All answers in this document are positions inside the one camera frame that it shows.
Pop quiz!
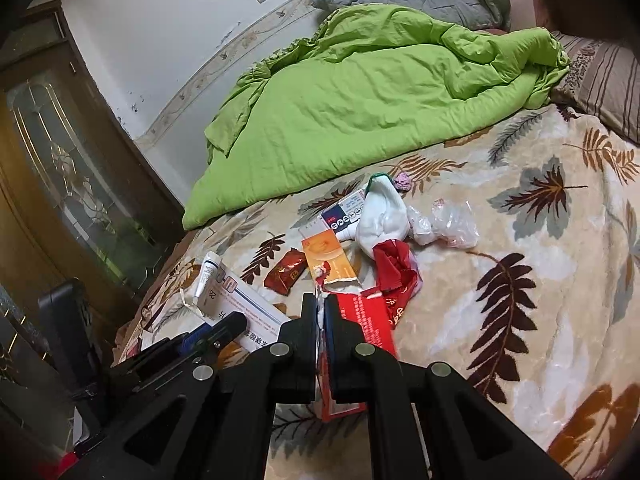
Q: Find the white ointment tube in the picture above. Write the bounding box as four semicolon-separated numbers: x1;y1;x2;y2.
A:
192;251;223;307

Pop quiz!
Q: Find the brown striped pillow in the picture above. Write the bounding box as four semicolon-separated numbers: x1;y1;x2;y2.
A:
550;30;640;143

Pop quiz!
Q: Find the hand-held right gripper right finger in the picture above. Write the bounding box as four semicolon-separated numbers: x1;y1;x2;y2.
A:
322;294;576;480

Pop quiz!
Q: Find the orange cardboard box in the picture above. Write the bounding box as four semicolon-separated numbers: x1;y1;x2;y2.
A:
299;225;361;293

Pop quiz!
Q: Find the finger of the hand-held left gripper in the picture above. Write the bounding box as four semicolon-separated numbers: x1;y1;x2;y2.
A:
120;315;249;406
110;322;213;386

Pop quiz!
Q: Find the wooden cabinet with glass door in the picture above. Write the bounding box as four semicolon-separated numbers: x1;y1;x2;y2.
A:
0;0;188;306

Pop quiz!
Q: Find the red cardboard box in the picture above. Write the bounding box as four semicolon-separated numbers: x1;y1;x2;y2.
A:
316;287;401;422

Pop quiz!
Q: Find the long white box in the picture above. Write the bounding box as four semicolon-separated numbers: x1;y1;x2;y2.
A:
145;274;293;356

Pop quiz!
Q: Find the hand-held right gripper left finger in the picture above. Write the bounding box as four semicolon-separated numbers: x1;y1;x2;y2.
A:
57;292;323;480

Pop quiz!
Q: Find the red plastic bag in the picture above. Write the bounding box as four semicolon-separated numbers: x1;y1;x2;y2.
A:
372;240;425;331

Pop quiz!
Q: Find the black chair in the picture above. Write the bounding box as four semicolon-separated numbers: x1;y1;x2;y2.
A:
37;279;103;396

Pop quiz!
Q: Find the clear plastic bag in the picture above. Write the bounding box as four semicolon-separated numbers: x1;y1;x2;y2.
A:
406;199;481;251

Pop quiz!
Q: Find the green quilt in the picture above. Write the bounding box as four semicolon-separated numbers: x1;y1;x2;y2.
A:
181;4;571;231

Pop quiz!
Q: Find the white green sock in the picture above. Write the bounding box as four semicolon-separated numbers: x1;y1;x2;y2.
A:
357;172;413;261

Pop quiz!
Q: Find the leaf printed blanket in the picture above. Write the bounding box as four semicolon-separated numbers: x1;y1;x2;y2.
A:
112;102;640;480

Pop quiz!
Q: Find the dark red snack packet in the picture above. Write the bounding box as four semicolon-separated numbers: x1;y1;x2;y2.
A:
263;247;307;292

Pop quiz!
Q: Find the brown red bolster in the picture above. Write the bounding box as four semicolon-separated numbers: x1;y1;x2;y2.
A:
482;0;640;43

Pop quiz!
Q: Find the white medicine box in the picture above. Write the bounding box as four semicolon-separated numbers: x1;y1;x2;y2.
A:
317;187;371;236

